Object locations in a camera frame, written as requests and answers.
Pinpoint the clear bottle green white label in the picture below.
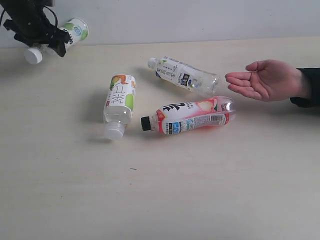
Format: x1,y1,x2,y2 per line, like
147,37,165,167
24,17,89,65

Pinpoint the person's open hand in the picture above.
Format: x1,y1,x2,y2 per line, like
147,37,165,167
225,59,303,102

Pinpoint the white orange green label bottle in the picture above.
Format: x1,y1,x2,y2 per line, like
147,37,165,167
103,74,137,141

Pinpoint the clear bottle white blue label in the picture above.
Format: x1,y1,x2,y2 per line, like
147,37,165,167
147,56,219,98

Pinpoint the pink bottle black cap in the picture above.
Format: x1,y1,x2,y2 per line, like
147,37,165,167
140,96,236,135

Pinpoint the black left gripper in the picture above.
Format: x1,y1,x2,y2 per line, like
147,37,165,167
0,0,71,58

